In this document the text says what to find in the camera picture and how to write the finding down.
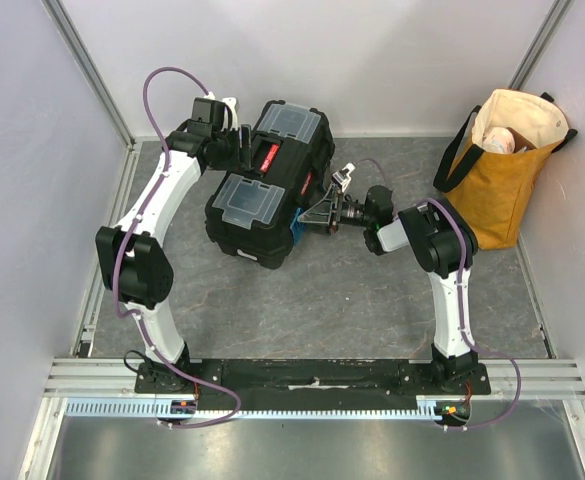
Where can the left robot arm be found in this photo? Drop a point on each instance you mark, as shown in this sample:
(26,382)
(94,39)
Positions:
(132,261)

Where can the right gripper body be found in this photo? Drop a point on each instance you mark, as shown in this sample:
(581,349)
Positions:
(333,213)

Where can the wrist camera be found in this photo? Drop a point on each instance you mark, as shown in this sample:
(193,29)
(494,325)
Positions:
(231,120)
(342,177)

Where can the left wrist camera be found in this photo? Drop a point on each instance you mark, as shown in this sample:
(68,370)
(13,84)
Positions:
(231,120)

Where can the yellow canvas tote bag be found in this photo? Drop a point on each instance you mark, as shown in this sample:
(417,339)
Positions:
(489,169)

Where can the aluminium frame rail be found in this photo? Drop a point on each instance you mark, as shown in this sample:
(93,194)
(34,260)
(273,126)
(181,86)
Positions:
(526,378)

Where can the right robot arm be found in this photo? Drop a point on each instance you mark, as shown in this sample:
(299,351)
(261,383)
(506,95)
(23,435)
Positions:
(443,245)

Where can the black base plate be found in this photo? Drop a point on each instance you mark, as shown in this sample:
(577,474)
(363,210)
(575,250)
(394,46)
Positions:
(291,383)

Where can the blue cable duct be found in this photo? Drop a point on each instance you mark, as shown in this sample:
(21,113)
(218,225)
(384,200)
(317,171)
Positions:
(181,409)

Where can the black plastic toolbox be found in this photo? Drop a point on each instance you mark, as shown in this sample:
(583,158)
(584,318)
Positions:
(253,213)

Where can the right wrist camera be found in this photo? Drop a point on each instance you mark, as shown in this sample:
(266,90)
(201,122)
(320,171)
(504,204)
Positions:
(342,177)

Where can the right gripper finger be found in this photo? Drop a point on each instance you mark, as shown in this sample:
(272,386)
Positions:
(315,222)
(319,207)

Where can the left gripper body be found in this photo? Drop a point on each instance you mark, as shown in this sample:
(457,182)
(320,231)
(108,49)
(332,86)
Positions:
(234,138)

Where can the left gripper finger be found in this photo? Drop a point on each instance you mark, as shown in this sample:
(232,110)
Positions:
(248,145)
(242,151)

